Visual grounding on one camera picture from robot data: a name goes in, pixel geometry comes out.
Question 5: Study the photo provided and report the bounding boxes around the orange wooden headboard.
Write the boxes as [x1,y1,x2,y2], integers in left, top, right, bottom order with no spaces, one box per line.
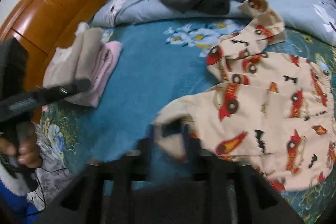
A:
[0,0,124,125]

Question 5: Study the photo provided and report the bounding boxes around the cream car-print pyjama garment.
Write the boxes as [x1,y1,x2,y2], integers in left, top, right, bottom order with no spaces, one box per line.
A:
[153,0,335,191]

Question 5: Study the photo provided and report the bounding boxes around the teal floral bed blanket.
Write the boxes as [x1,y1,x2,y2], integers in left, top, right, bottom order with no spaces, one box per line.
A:
[26,17,336,224]

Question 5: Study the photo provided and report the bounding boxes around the folded beige fluffy garment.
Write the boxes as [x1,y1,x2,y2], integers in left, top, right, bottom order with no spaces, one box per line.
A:
[43,22,103,88]

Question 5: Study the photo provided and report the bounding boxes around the folded pink garment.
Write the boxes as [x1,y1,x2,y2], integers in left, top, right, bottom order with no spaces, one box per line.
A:
[66,41,122,108]

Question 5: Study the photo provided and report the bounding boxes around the light blue floral duvet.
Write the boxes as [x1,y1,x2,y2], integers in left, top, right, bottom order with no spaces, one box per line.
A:
[92,0,335,46]

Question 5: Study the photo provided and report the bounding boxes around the person's left hand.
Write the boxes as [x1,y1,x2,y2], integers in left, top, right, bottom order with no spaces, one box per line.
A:
[1,122,43,168]

